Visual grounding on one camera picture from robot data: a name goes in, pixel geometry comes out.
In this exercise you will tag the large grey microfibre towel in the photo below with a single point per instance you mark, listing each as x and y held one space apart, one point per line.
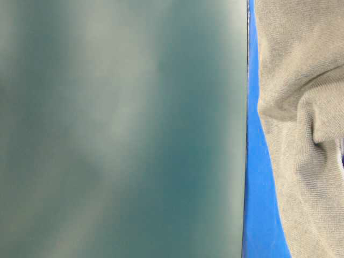
300 47

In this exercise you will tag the blue table cover cloth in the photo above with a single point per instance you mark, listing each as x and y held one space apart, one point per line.
262 230

